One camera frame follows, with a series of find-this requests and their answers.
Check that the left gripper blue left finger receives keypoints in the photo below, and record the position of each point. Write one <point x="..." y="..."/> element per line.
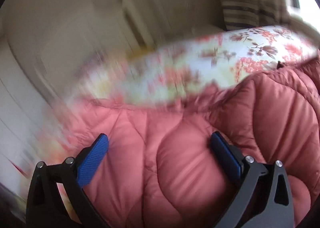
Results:
<point x="89" y="159"/>

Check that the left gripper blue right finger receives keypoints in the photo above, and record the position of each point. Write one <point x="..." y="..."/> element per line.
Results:
<point x="228" y="156"/>

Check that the pink quilted coat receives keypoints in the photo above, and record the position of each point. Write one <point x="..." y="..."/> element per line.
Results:
<point x="159" y="171"/>

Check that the floral bed sheet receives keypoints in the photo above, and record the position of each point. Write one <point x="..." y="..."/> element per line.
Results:
<point x="174" y="71"/>

